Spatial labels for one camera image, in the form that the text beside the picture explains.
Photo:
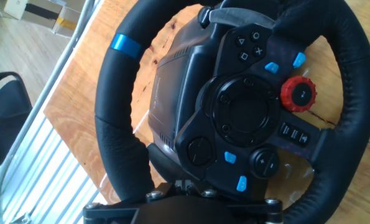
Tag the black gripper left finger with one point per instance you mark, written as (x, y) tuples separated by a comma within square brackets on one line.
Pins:
[(116, 214)]

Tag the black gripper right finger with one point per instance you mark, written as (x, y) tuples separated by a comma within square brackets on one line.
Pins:
[(256, 214)]

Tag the black leather steering wheel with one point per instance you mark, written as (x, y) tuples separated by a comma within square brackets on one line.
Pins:
[(116, 102)]

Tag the black wheel base housing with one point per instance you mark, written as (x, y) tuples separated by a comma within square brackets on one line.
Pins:
[(172, 81)]

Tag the wooden board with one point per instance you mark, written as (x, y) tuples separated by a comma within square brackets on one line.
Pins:
[(76, 102)]

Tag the black office chair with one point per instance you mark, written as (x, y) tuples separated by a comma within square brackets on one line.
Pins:
[(10, 102)]

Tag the grey curved tube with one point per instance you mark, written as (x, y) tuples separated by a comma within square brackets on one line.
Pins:
[(60, 59)]

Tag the cardboard box yellow tape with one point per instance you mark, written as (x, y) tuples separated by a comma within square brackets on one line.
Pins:
[(69, 17)]

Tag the cardboard box black stripe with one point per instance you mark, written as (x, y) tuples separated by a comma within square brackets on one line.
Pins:
[(44, 21)]

